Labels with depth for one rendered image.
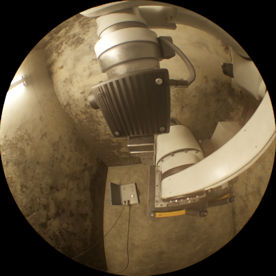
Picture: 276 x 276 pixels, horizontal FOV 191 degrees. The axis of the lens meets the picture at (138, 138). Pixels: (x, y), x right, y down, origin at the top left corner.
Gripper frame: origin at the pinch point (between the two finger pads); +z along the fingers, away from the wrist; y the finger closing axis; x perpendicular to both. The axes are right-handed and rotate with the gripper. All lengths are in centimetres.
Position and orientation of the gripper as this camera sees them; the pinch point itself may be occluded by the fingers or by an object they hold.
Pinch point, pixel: (148, 144)
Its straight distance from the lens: 37.1
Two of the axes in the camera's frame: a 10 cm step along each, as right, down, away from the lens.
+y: 0.9, -7.1, 7.0
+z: 2.0, 7.0, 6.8
